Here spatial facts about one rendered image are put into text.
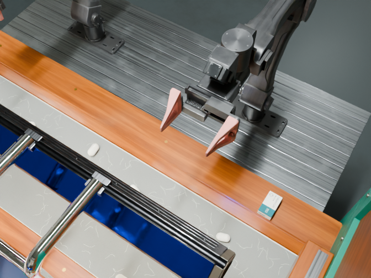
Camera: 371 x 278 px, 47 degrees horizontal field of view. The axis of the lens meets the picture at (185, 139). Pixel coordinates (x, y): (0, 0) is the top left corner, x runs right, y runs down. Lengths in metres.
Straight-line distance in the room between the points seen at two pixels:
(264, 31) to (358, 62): 1.60
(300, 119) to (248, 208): 0.38
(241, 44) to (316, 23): 1.84
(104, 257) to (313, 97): 0.78
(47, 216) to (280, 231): 0.57
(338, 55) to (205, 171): 1.53
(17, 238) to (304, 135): 0.82
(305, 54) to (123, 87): 1.30
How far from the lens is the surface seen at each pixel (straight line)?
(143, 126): 1.16
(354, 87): 2.36
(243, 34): 0.80
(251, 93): 1.16
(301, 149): 1.27
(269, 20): 0.93
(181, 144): 1.12
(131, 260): 1.04
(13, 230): 1.10
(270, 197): 1.05
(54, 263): 1.04
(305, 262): 0.94
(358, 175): 2.08
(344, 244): 0.95
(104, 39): 1.49
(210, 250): 0.65
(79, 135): 1.20
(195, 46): 1.46
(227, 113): 0.76
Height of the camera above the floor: 1.73
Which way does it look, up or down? 59 degrees down
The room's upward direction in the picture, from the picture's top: straight up
